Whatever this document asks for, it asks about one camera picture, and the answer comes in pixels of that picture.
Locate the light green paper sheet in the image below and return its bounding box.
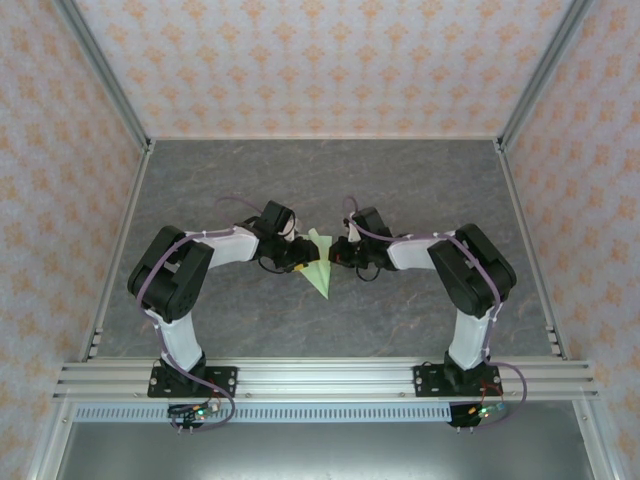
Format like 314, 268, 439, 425
301, 227, 335, 301

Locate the grey metal panel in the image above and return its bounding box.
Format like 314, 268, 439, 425
54, 422, 586, 480

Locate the aluminium mounting rail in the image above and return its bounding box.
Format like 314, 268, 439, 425
53, 360, 599, 401

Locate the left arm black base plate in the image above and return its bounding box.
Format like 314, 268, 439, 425
147, 366, 239, 399

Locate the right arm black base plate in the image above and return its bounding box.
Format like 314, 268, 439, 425
413, 364, 504, 399

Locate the slotted grey cable duct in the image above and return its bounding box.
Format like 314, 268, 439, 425
73, 404, 454, 424

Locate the aluminium side rail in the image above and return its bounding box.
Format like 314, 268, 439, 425
79, 142, 157, 362
493, 142, 569, 361

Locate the aluminium corner post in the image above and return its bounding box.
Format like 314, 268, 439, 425
52, 0, 154, 151
494, 0, 596, 151

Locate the aluminium frame leg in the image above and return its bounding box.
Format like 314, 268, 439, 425
27, 399, 76, 480
572, 399, 609, 480

